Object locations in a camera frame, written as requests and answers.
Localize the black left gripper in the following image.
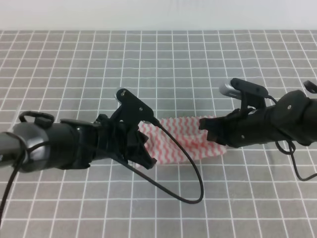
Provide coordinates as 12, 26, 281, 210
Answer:
94, 114, 157, 170

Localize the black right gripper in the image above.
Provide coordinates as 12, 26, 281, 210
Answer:
199, 109, 266, 148

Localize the pink wavy striped towel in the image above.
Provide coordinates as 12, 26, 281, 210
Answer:
139, 116, 226, 165

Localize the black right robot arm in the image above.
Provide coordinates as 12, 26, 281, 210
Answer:
199, 78, 317, 148

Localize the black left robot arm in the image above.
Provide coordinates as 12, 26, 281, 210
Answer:
0, 111, 157, 173

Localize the grey grid tablecloth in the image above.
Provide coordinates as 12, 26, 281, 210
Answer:
0, 30, 317, 238

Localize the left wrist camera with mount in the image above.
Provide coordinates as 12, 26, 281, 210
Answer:
110, 88, 155, 125

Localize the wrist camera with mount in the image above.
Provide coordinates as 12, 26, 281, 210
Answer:
110, 88, 155, 125
219, 78, 269, 110

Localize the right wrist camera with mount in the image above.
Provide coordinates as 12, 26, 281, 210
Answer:
219, 78, 269, 110

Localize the black right camera cable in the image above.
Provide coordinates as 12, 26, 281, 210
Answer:
264, 95, 317, 181

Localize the black camera cable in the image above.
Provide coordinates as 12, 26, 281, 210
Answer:
0, 116, 204, 224
264, 95, 317, 181

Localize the black left camera cable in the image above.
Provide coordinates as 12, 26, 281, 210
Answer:
0, 116, 204, 224

